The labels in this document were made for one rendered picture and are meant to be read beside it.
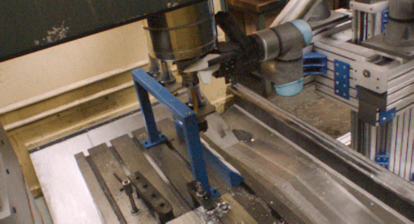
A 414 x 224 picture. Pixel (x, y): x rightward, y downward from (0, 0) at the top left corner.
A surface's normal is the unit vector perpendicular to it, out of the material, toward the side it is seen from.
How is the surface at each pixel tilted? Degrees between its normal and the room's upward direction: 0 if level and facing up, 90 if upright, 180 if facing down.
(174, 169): 0
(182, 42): 90
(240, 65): 90
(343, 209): 8
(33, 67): 90
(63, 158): 24
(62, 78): 90
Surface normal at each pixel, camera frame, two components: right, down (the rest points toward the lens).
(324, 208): -0.09, -0.81
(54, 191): 0.07, -0.63
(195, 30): 0.44, 0.37
